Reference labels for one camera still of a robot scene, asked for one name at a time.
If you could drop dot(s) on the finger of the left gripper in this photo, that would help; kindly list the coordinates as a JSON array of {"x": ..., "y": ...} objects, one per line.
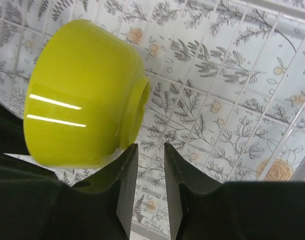
[{"x": 12, "y": 139}]

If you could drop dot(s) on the floral patterned table mat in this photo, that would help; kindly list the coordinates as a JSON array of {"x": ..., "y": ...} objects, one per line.
[{"x": 204, "y": 100}]

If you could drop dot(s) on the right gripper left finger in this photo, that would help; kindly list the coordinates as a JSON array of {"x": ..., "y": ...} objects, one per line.
[{"x": 35, "y": 204}]

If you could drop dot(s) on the lime green bowl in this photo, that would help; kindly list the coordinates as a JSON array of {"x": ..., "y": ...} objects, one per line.
[{"x": 86, "y": 98}]

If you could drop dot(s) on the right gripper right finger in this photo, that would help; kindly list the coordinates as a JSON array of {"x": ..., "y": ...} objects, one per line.
[{"x": 202, "y": 208}]

